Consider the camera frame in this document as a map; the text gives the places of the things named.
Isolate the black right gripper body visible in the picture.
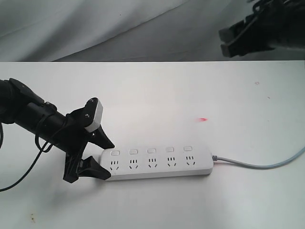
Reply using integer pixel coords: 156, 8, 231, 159
245, 0, 305, 54

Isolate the grey power cable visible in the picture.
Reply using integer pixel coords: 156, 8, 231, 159
211, 146, 305, 170

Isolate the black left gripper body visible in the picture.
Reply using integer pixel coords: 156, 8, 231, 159
62, 108, 92, 183

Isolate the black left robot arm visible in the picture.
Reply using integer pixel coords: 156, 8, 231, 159
0, 78, 114, 183

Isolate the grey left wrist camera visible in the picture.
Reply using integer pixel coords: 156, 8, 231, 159
84, 97, 103, 133

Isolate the grey backdrop cloth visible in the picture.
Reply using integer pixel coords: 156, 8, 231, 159
0, 0, 305, 63

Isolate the black left camera cable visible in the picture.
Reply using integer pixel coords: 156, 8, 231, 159
0, 119, 62, 192

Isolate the white five-outlet power strip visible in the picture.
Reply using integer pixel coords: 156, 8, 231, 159
100, 144, 214, 181

